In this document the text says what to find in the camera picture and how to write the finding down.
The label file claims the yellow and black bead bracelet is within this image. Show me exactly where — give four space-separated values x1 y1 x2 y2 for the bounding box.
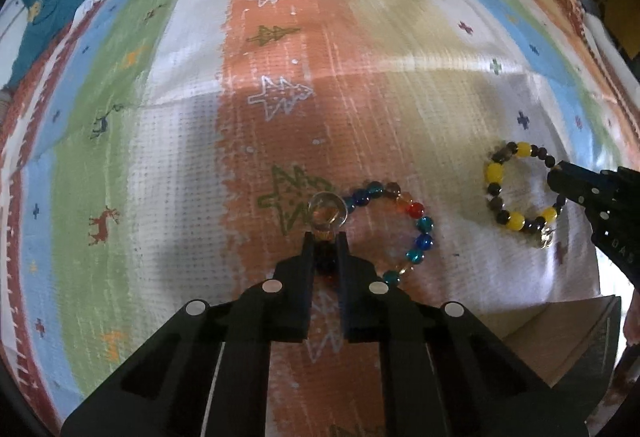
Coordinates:
482 140 568 248

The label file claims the multicolour glass bead bracelet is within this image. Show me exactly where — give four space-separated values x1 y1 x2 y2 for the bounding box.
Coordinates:
319 180 435 291

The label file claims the small metal ring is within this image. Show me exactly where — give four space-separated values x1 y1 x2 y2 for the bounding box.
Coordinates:
307 190 348 238

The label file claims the operator hand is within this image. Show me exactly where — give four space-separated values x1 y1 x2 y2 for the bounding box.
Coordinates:
602 345 639 420

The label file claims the silver metal tin box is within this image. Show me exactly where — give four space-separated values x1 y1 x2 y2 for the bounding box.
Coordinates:
501 295 622 386

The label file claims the striped colourful cloth mat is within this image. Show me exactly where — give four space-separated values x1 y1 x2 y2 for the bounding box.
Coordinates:
1 0 631 432

